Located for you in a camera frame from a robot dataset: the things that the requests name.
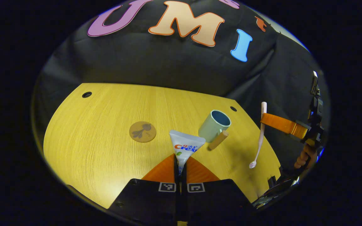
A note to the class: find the round brown coaster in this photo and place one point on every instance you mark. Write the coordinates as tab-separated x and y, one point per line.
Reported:
142	131

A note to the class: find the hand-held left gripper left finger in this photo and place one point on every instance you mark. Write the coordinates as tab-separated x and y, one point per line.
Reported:
149	201

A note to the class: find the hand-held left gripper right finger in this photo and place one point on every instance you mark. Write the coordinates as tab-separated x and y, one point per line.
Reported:
212	201

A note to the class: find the white toothbrush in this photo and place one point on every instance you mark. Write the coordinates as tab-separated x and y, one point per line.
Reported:
260	141

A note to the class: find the white toothpaste tube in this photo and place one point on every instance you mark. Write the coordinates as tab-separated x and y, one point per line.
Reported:
184	144

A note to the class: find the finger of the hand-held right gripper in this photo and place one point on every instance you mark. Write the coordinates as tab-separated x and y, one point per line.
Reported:
281	124

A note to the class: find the black backdrop cloth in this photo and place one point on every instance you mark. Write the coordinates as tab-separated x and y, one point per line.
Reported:
168	62

